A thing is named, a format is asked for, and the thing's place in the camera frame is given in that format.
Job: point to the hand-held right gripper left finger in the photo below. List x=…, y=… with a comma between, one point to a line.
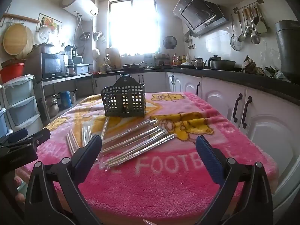
x=90, y=150

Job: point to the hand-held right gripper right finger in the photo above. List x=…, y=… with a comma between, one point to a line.
x=208, y=154

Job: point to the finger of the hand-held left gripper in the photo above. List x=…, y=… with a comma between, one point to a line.
x=18, y=134
x=39, y=136

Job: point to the pile of chopsticks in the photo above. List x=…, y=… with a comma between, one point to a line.
x=140, y=143

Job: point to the dark green plastic utensil basket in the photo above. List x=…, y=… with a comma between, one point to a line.
x=123, y=100

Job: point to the row of hanging kitchen utensils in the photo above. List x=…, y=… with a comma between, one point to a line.
x=254, y=28

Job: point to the person's left hand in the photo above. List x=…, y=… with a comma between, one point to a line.
x=19, y=198

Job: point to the stack of steel pots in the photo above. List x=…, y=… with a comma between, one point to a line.
x=52, y=105

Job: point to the grey plastic drawer unit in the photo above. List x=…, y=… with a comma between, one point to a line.
x=21, y=100

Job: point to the blue metal can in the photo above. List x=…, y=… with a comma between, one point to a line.
x=65, y=99

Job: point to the small steel pot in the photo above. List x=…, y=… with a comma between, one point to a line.
x=74, y=96

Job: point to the pink printed blanket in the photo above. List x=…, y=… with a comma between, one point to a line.
x=164, y=187

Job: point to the red plastic bucket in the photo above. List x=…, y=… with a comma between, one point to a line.
x=11, y=72

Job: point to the metal storage shelf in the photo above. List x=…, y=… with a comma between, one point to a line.
x=65, y=77

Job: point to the black microwave oven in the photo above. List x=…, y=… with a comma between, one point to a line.
x=52, y=65

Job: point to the woven basket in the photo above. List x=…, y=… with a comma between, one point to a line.
x=13, y=62

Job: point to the grey plastic storage bin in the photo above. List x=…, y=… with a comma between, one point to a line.
x=81, y=69

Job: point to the black blender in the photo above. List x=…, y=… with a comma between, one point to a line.
x=70, y=54

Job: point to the black kitchen countertop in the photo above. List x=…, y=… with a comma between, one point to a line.
x=257, y=80

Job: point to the large metal pot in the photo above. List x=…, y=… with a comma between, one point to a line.
x=222, y=65

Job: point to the steel kettle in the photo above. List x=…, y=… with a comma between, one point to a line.
x=198, y=63

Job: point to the black frying pan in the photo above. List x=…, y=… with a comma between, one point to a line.
x=132, y=66

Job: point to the round bamboo board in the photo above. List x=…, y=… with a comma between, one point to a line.
x=16, y=39

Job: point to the beige water jug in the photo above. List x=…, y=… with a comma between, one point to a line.
x=113, y=57

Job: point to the brown knobbly roots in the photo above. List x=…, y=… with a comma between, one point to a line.
x=252, y=66

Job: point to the row of condiment bottles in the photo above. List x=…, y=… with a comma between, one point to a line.
x=179, y=59

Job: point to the small white fan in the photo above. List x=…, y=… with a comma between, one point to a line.
x=43, y=35

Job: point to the black spice rack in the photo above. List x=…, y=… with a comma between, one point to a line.
x=161, y=59

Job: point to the crumpled plastic bag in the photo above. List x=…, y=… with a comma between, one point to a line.
x=279, y=75

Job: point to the small white drawer organizer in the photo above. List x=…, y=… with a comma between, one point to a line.
x=149, y=61

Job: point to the hanging metal basin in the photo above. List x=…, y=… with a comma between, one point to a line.
x=84, y=35

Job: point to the wooden rolling pin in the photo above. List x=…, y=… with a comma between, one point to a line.
x=21, y=17

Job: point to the dark grey cylinder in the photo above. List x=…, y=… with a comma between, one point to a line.
x=288, y=51

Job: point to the kitchen window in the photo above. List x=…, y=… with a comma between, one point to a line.
x=133, y=25

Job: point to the white cylindrical water heater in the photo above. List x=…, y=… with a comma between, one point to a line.
x=79, y=4

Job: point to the black glass range hood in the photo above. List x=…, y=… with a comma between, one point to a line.
x=199, y=14

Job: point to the fruit wall poster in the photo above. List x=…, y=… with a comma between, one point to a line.
x=52, y=23

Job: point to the wall-mounted toothbrush holder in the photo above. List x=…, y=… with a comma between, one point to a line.
x=98, y=36

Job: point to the black wall fan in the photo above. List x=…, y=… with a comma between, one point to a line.
x=169, y=42

